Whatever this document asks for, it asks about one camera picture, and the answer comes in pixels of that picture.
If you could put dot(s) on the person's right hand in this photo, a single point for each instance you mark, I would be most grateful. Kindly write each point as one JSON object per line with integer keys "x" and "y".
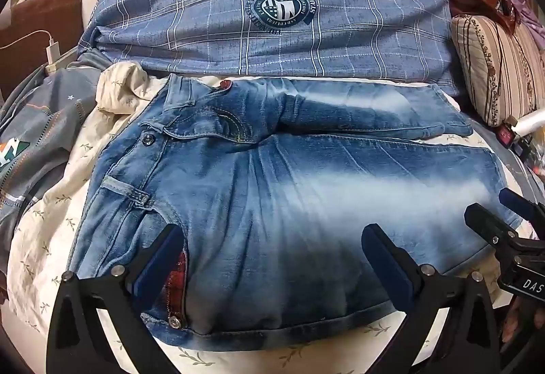
{"x": 521, "y": 320}

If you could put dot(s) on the blue denim pants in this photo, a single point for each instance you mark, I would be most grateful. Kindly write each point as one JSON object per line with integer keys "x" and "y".
{"x": 272, "y": 208}

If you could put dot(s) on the pink packet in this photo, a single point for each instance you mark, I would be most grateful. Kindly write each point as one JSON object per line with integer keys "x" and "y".
{"x": 506, "y": 135}

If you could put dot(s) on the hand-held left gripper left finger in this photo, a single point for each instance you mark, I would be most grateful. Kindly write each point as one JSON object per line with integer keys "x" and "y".
{"x": 156, "y": 267}

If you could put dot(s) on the cream floral bedsheet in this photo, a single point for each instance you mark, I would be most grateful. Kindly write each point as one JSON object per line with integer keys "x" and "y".
{"x": 55, "y": 237}

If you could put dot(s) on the striped beige pillow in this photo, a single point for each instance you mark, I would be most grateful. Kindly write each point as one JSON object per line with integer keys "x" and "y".
{"x": 494, "y": 67}

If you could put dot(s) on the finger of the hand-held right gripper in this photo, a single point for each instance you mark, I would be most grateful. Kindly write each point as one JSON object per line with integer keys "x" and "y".
{"x": 489, "y": 225}
{"x": 521, "y": 206}

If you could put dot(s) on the white plastic roll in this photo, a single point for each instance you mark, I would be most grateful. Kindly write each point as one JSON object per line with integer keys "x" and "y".
{"x": 530, "y": 120}

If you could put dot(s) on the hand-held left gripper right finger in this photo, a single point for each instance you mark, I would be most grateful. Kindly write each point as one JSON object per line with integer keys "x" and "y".
{"x": 384, "y": 267}

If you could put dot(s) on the brown cushion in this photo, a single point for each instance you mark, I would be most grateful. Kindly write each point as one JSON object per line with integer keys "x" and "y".
{"x": 38, "y": 12}

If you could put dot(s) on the purple cloth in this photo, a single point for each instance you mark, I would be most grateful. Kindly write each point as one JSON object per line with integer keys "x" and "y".
{"x": 528, "y": 12}

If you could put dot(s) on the grey star print jacket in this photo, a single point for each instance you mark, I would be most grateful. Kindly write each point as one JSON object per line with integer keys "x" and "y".
{"x": 47, "y": 118}

